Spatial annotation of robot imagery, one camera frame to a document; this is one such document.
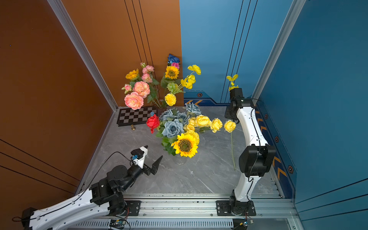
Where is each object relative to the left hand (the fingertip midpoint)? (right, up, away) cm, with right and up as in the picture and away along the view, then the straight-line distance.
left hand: (154, 150), depth 69 cm
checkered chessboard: (-29, +18, +40) cm, 52 cm away
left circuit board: (-19, -37, +2) cm, 42 cm away
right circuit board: (+42, -36, 0) cm, 55 cm away
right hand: (+43, +18, +18) cm, 50 cm away
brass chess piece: (-25, +9, +36) cm, 45 cm away
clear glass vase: (+11, -8, +14) cm, 20 cm away
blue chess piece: (-11, +20, +36) cm, 42 cm away
